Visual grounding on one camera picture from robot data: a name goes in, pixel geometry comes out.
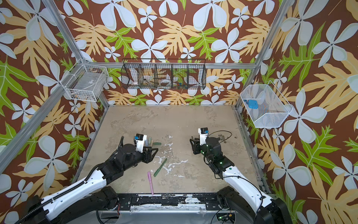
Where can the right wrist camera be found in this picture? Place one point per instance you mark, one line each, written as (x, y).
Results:
(203, 134)

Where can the dark green pen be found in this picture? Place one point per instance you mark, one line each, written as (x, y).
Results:
(160, 167)

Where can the white wire basket right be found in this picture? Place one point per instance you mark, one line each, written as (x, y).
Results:
(273, 109)

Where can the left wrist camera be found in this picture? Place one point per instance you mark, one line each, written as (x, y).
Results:
(139, 141)

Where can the white wire basket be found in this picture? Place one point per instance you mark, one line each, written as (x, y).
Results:
(86, 82)
(273, 109)

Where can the blue object in basket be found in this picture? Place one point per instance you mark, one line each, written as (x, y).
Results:
(252, 104)

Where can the black wire basket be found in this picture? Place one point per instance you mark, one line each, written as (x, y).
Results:
(184, 74)

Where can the white wire basket left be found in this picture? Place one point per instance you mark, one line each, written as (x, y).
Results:
(86, 82)

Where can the white tape roll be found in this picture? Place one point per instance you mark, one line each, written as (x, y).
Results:
(165, 82)

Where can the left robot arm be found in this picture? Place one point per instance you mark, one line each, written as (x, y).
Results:
(91, 193)

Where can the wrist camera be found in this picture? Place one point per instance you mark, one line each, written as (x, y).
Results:
(139, 141)
(203, 134)

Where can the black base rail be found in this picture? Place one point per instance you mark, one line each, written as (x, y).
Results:
(131, 201)

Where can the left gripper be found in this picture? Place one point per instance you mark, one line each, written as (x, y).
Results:
(148, 158)

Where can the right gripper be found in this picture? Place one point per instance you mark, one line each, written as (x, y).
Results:
(195, 143)

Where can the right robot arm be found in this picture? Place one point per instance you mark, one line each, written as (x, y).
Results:
(241, 195)

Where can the pink pen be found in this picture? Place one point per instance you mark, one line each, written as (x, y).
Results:
(150, 182)

